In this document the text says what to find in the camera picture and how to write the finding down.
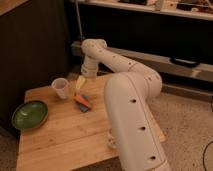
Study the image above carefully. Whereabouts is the dark cabinet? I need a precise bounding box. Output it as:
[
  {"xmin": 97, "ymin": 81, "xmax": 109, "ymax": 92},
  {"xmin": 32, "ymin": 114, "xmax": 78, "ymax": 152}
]
[{"xmin": 0, "ymin": 0, "xmax": 69, "ymax": 136}]

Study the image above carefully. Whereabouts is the metal pole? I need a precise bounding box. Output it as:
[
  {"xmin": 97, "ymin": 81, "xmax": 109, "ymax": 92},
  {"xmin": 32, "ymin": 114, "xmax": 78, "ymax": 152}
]
[{"xmin": 74, "ymin": 0, "xmax": 84, "ymax": 41}]

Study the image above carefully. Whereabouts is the orange block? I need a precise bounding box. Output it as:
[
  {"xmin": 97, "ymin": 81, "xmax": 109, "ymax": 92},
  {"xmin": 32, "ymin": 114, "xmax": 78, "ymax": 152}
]
[{"xmin": 74, "ymin": 94, "xmax": 92, "ymax": 108}]

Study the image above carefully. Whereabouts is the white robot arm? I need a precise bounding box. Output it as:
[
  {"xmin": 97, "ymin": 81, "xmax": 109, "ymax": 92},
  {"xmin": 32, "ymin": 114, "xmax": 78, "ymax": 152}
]
[{"xmin": 81, "ymin": 39, "xmax": 172, "ymax": 171}]

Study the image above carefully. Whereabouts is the blue block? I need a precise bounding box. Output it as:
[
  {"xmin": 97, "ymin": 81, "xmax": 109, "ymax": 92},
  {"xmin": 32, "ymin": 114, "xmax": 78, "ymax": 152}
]
[{"xmin": 78, "ymin": 95, "xmax": 90, "ymax": 113}]

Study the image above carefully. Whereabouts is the black handle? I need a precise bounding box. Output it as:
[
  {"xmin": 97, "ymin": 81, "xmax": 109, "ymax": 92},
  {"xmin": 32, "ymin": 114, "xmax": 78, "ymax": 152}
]
[{"xmin": 170, "ymin": 57, "xmax": 200, "ymax": 68}]

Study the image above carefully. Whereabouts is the white paper cup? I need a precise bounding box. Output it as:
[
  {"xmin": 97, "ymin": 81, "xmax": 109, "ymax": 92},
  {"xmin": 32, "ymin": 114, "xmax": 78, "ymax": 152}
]
[{"xmin": 51, "ymin": 78, "xmax": 69, "ymax": 99}]

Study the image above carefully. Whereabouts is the grey metal shelf rail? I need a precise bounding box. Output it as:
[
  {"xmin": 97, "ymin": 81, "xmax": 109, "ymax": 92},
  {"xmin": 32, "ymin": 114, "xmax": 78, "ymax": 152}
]
[{"xmin": 71, "ymin": 41, "xmax": 213, "ymax": 83}]

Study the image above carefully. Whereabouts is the green ceramic bowl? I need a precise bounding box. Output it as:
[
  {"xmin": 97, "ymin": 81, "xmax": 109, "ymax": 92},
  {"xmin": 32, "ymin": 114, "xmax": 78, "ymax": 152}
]
[{"xmin": 11, "ymin": 100, "xmax": 48, "ymax": 131}]

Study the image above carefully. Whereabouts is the black cable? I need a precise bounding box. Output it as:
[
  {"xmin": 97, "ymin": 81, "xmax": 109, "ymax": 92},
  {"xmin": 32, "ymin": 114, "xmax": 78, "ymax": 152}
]
[{"xmin": 201, "ymin": 96, "xmax": 213, "ymax": 170}]

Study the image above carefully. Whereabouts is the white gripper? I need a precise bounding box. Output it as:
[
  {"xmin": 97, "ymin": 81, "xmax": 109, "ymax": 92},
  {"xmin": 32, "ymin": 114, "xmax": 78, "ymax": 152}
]
[{"xmin": 76, "ymin": 65, "xmax": 97, "ymax": 90}]

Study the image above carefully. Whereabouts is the upper white shelf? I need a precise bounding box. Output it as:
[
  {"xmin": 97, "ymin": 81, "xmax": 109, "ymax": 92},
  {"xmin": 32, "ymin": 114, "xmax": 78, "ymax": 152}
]
[{"xmin": 78, "ymin": 0, "xmax": 213, "ymax": 21}]

